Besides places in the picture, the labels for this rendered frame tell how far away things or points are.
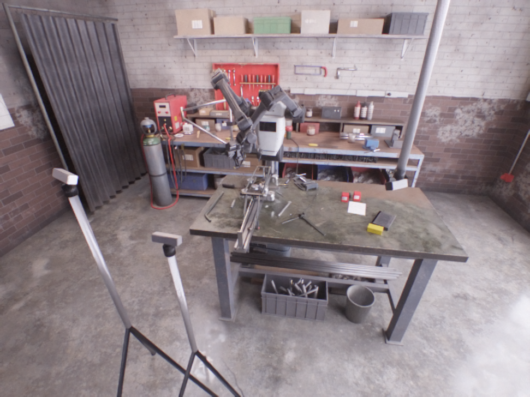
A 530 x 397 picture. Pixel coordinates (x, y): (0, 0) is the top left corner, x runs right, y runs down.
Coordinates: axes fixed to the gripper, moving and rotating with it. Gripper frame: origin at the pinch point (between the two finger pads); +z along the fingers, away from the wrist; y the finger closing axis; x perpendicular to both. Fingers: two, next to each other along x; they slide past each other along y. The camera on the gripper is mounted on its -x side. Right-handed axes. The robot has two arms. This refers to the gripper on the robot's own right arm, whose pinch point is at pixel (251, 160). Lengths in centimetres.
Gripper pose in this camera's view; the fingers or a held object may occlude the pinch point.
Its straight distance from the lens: 170.0
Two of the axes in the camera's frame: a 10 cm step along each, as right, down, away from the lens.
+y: 9.8, 0.9, -1.6
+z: 0.0, 8.5, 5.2
